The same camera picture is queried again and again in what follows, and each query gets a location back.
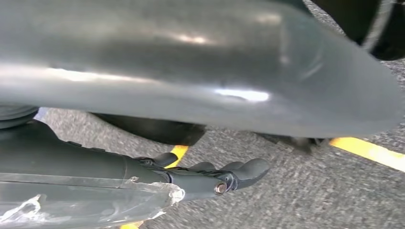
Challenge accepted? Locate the grey right robot leg shell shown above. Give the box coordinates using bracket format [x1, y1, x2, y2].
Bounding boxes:
[0, 0, 405, 139]

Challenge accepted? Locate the yellow floor tape marking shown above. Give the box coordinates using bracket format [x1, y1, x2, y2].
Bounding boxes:
[120, 136, 405, 229]

